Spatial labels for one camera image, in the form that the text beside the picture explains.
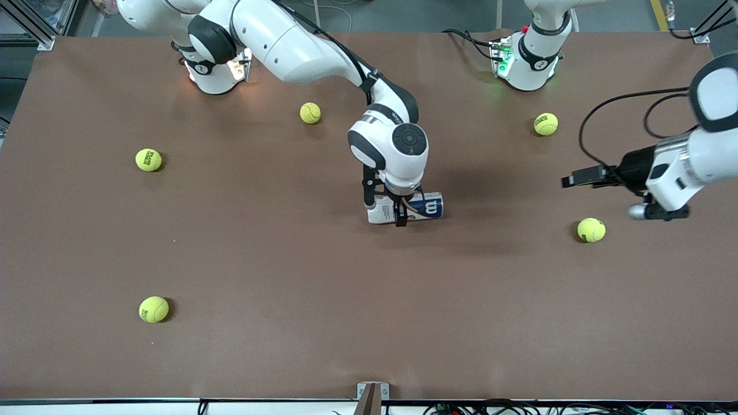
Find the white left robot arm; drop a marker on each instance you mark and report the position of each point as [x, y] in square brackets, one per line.
[718, 92]

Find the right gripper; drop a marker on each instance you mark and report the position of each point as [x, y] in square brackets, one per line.
[398, 197]

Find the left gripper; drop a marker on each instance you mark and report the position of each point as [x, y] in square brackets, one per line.
[635, 164]

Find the yellow tennis ball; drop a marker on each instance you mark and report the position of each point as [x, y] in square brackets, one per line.
[591, 230]
[545, 124]
[148, 159]
[310, 113]
[153, 309]

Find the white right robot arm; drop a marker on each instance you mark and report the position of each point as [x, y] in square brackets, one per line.
[288, 40]

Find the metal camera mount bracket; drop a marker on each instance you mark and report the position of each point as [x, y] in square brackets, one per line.
[372, 395]

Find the aluminium frame profile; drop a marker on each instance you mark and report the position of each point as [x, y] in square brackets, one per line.
[46, 26]

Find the white table leg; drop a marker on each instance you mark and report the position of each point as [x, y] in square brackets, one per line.
[316, 7]
[499, 14]

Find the black diagonal frame strut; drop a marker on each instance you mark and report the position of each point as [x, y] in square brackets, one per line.
[720, 14]

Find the silver table corner bracket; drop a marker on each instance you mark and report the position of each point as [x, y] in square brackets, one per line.
[701, 37]

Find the clear tennis ball can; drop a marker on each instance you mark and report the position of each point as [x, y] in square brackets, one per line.
[429, 207]

